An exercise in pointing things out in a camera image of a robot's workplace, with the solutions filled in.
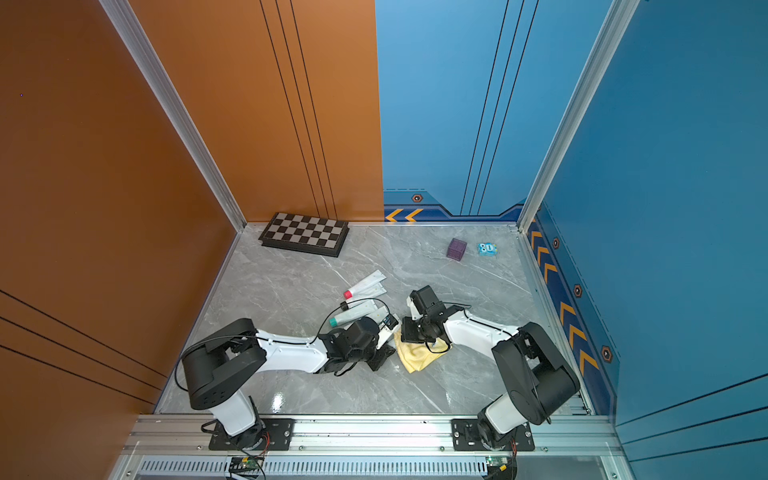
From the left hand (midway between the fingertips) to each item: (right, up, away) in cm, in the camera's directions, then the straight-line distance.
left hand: (393, 346), depth 88 cm
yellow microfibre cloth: (+6, -1, -5) cm, 8 cm away
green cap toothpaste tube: (-6, +8, +6) cm, 12 cm away
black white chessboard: (-31, +35, +24) cm, 53 cm away
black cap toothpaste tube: (-9, +12, +8) cm, 17 cm away
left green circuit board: (-36, -24, -16) cm, 46 cm away
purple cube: (+22, +29, +17) cm, 41 cm away
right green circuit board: (+26, -23, -16) cm, 38 cm away
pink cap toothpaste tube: (-10, +17, +12) cm, 23 cm away
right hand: (+3, +3, +1) cm, 4 cm away
